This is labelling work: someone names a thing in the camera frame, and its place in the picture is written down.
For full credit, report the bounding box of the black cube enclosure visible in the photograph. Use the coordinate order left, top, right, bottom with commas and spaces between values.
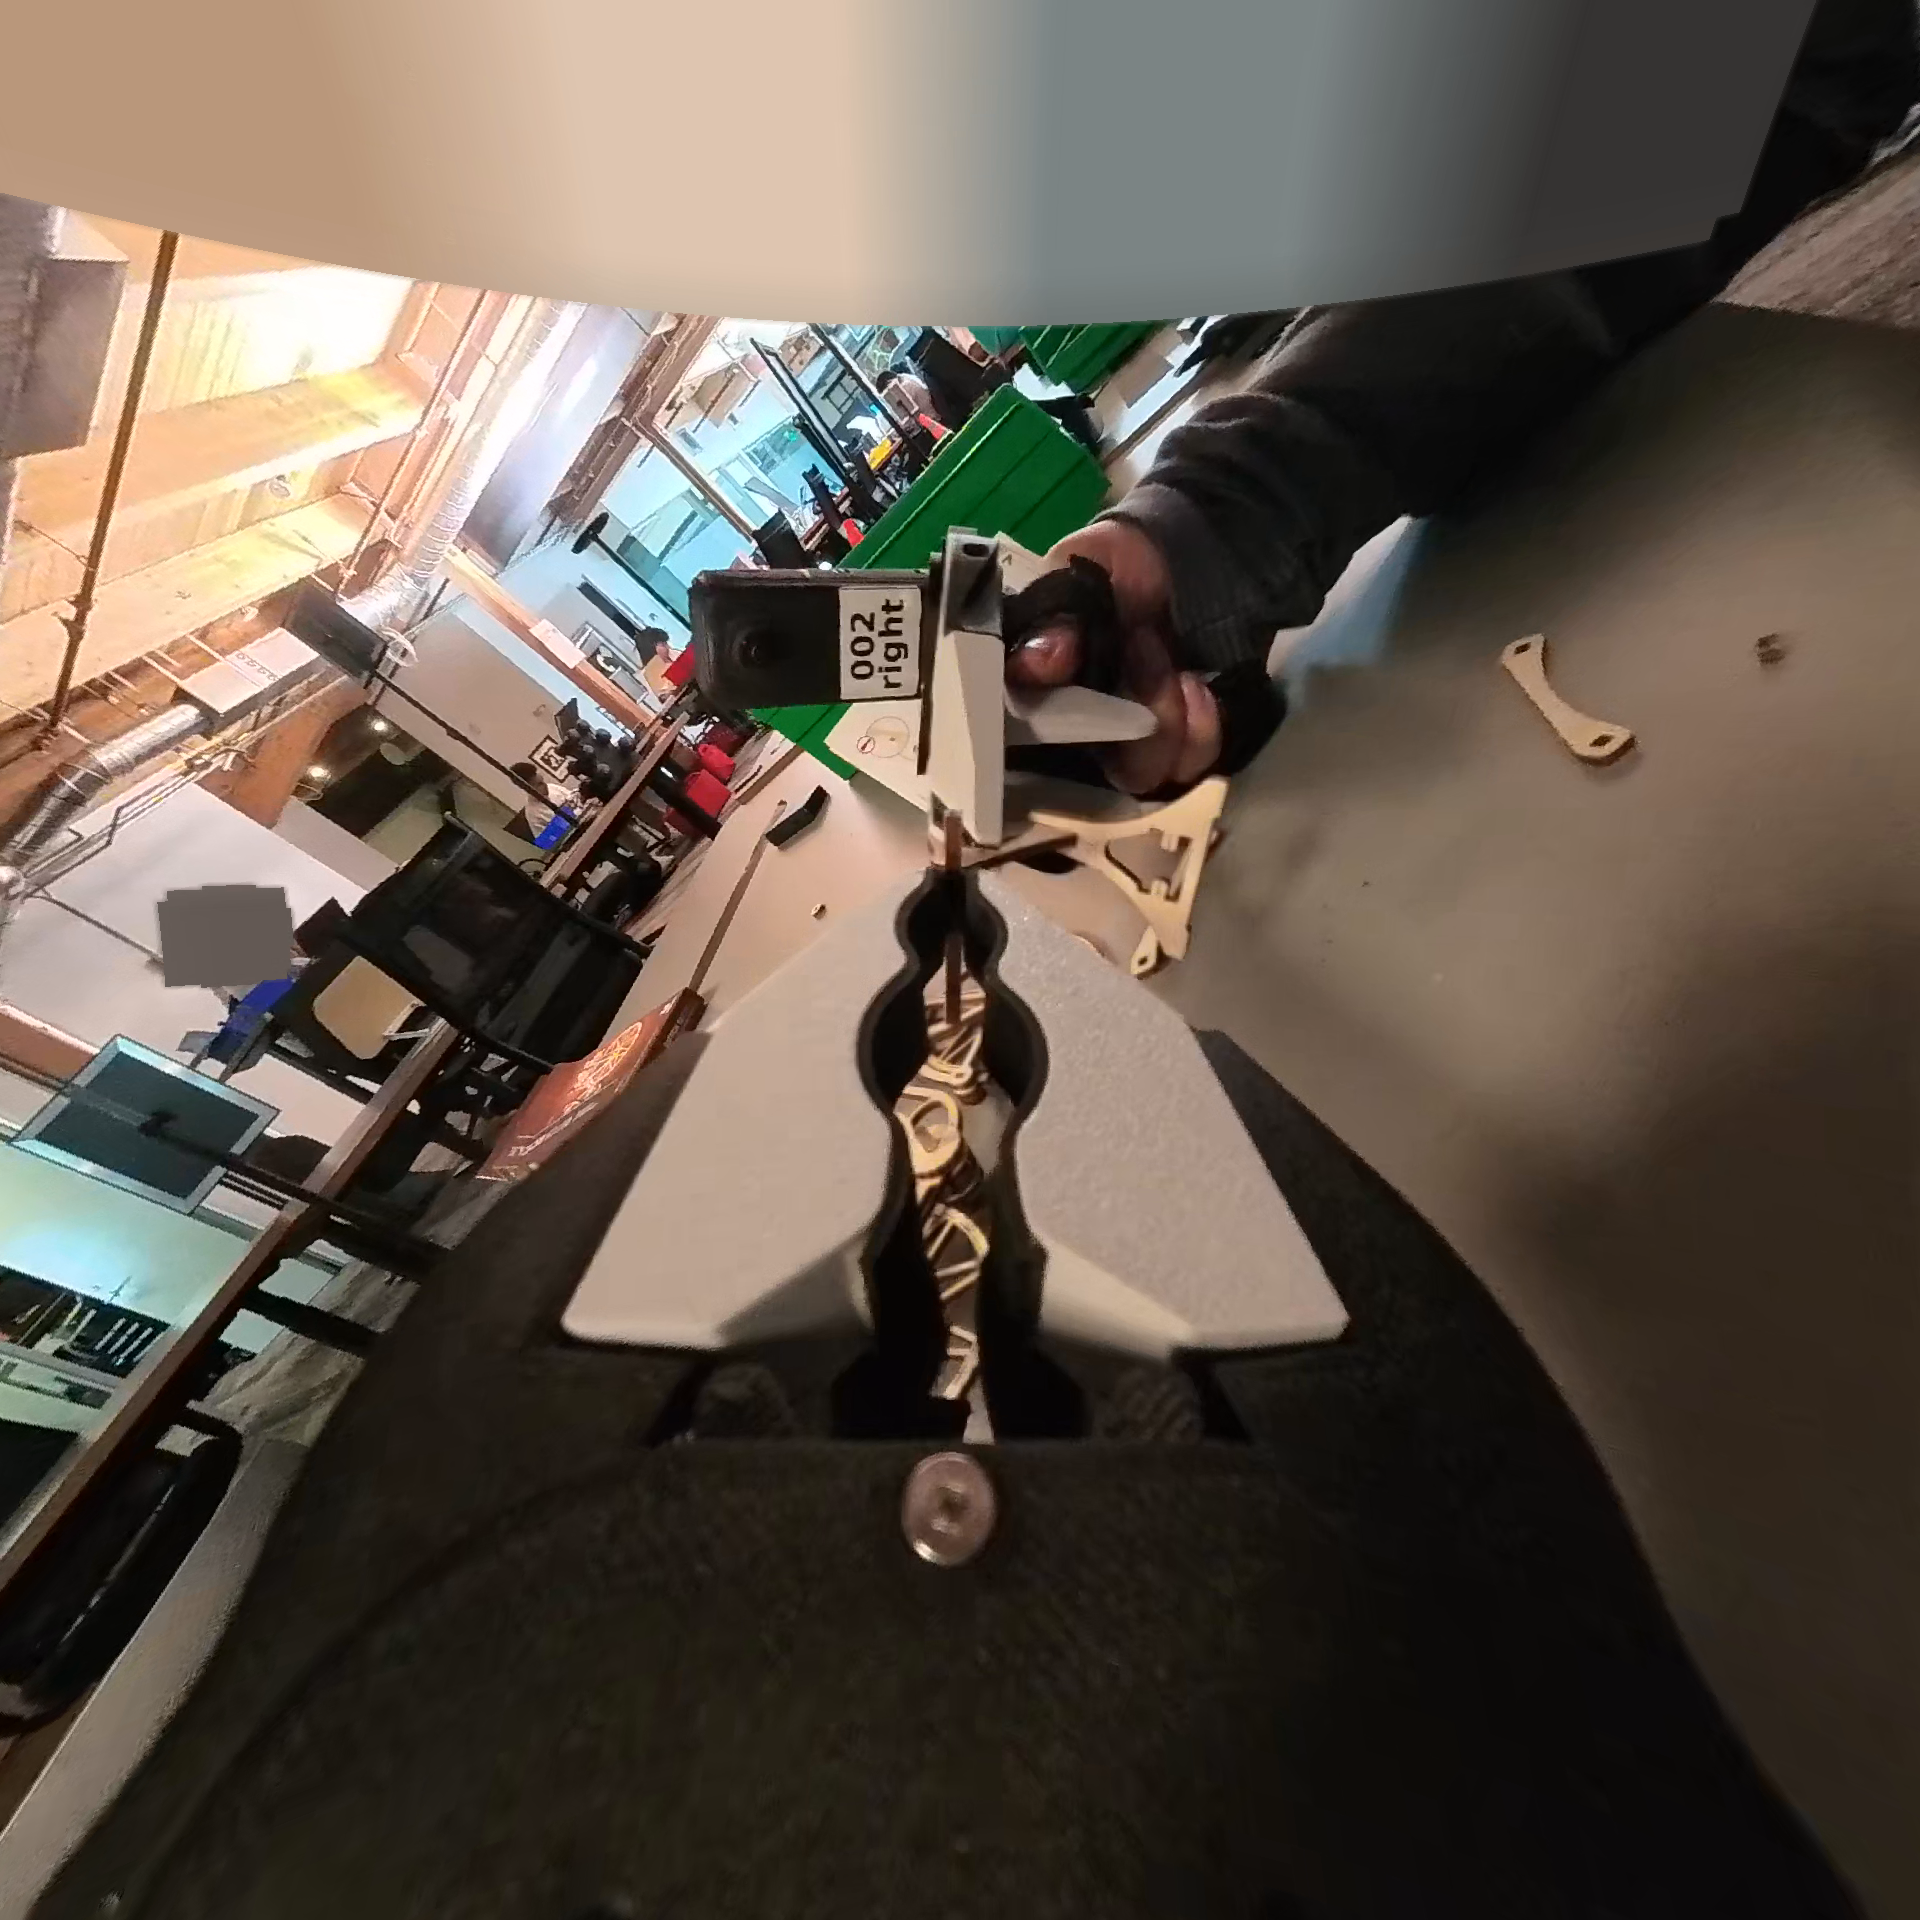
297, 821, 649, 1081

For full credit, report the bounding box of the silver ventilation duct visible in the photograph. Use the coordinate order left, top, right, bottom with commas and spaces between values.
0, 452, 484, 898

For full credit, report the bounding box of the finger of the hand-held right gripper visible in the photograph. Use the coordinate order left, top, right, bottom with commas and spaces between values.
921, 630, 1007, 843

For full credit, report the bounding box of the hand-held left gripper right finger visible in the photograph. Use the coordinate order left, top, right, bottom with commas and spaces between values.
977, 883, 1351, 1444

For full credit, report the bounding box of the person's right hand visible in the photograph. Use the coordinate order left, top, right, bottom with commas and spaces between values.
1018, 516, 1227, 796

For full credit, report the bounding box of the wooden bicycle model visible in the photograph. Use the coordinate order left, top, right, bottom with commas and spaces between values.
898, 1006, 1007, 1402

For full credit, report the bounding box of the grey framed monitor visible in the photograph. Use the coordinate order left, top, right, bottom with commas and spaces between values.
15, 1037, 283, 1220

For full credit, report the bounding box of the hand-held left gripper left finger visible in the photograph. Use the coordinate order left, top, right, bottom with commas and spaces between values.
557, 883, 933, 1444

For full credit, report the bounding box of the brown printed cardboard box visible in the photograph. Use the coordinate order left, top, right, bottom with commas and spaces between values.
475, 1002, 712, 1190

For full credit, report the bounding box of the curved wooden strip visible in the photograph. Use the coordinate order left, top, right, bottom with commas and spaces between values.
1498, 630, 1640, 768

